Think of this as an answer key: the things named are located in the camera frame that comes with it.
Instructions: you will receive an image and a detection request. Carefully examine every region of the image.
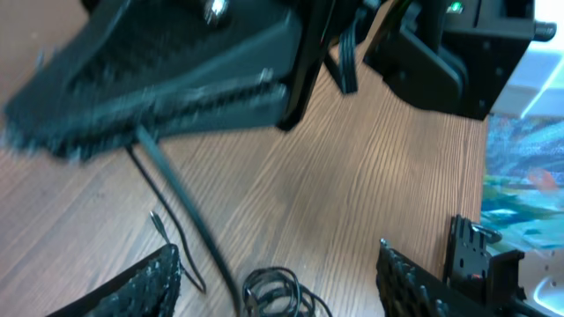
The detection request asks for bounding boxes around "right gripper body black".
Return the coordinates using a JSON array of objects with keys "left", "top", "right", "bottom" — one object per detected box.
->
[{"left": 277, "top": 0, "right": 442, "bottom": 132}]

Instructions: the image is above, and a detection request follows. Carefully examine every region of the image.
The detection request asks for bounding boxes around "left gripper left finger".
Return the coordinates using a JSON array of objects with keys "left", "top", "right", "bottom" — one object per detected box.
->
[{"left": 48, "top": 244, "right": 182, "bottom": 317}]

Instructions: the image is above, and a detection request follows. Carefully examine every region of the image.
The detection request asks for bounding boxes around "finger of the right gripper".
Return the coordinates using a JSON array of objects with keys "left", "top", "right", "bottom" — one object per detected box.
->
[
  {"left": 5, "top": 1, "right": 302, "bottom": 132},
  {"left": 5, "top": 83, "right": 289, "bottom": 159}
]

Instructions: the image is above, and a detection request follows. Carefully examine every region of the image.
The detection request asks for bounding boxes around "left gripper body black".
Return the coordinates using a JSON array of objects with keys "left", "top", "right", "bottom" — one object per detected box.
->
[{"left": 442, "top": 214, "right": 556, "bottom": 317}]

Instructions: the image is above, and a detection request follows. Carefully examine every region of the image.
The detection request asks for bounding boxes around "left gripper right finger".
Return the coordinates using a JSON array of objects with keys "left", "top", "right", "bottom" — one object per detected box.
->
[{"left": 375, "top": 239, "right": 467, "bottom": 317}]

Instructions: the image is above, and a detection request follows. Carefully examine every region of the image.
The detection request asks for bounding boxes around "black USB cable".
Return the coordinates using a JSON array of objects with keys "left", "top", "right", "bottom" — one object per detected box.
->
[{"left": 134, "top": 125, "right": 243, "bottom": 317}]

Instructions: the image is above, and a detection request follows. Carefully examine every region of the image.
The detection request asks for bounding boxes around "thin black barrel-plug cable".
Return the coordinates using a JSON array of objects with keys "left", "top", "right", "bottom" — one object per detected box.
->
[{"left": 125, "top": 144, "right": 334, "bottom": 317}]

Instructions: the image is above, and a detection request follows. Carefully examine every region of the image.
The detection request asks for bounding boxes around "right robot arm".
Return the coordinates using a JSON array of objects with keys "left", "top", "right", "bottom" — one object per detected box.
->
[{"left": 2, "top": 0, "right": 557, "bottom": 161}]

